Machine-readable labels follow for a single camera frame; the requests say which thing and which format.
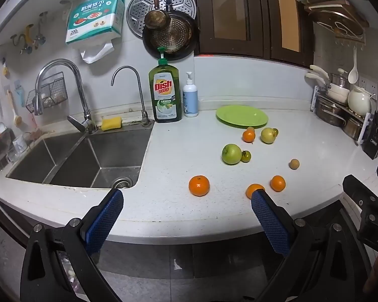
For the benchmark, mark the large mandarin orange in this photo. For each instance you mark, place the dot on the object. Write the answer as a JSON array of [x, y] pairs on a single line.
[[199, 185]]

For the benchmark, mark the tall chrome faucet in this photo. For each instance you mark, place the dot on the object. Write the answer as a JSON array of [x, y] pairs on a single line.
[[78, 78]]

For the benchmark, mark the black knife block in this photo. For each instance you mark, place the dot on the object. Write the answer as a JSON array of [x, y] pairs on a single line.
[[376, 135]]

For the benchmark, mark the white ladle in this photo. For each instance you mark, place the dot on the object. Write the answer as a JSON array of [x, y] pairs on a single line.
[[352, 75]]

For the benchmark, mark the stainless steel sink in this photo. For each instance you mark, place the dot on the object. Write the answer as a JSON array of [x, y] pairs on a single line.
[[82, 160]]

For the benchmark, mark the yellow-green cherry tomato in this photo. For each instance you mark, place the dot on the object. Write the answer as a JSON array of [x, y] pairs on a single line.
[[275, 132]]

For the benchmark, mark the wall power socket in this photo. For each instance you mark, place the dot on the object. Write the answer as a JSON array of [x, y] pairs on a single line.
[[367, 85]]

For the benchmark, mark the dark green cherry tomato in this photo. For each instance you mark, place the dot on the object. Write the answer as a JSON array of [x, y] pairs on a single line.
[[246, 156]]

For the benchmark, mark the green dish soap bottle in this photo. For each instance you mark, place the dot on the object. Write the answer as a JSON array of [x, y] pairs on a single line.
[[165, 91]]

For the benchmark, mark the black frying pan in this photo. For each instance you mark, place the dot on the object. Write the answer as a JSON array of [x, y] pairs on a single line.
[[176, 36]]

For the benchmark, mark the white pot rack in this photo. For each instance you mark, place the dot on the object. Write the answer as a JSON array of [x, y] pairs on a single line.
[[314, 100]]

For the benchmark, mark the perforated metal steamer plate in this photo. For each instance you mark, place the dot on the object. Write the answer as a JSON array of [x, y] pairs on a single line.
[[181, 0]]

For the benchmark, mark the paper towel pack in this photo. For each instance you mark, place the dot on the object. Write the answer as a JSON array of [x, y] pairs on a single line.
[[94, 15]]

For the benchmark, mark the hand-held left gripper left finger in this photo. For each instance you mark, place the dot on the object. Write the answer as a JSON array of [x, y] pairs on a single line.
[[105, 223]]

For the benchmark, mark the yellow sponge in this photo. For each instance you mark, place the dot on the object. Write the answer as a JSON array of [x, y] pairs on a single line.
[[111, 123]]

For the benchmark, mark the steel pot with lid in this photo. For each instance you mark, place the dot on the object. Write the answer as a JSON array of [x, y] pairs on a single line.
[[338, 78]]

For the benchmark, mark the yellow-green apple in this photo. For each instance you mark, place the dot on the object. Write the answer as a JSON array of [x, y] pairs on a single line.
[[267, 135]]

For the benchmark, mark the wooden dish brush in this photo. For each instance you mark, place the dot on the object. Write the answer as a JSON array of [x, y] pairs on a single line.
[[17, 119]]

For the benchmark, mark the white pump bottle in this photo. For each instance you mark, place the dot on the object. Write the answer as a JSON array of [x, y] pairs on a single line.
[[190, 100]]

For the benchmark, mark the thin chrome faucet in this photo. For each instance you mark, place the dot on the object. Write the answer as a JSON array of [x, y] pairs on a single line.
[[139, 85]]

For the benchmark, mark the yellow wall hook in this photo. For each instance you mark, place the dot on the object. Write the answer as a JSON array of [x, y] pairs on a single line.
[[28, 36]]

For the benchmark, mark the green plate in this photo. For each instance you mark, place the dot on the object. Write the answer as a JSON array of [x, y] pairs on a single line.
[[239, 116]]

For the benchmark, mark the white ceramic pitcher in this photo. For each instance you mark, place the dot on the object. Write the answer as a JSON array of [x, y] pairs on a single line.
[[359, 102]]

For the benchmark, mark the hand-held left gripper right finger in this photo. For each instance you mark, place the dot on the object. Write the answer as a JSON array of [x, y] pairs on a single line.
[[271, 223]]

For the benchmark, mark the small copper pot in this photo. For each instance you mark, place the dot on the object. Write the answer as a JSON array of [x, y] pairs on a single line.
[[157, 19]]

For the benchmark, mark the small steel pot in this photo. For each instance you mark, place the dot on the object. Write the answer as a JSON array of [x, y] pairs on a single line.
[[352, 129]]

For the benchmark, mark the large steel pot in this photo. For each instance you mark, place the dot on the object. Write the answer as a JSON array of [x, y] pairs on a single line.
[[329, 111]]

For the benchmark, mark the large green apple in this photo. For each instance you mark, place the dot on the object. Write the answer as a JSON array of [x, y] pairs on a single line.
[[231, 154]]

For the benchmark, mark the dark wooden window frame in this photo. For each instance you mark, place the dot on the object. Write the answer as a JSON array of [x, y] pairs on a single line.
[[258, 22]]

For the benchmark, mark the wooden cutting board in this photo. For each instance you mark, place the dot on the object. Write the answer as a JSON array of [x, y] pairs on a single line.
[[340, 19]]

